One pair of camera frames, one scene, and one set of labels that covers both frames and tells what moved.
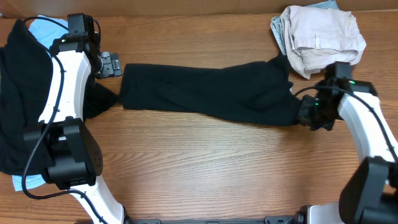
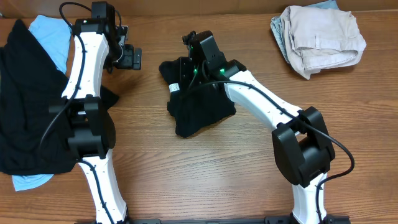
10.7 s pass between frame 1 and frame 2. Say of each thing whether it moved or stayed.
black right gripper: moved
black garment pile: stayed
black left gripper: moved
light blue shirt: stayed
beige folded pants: stayed
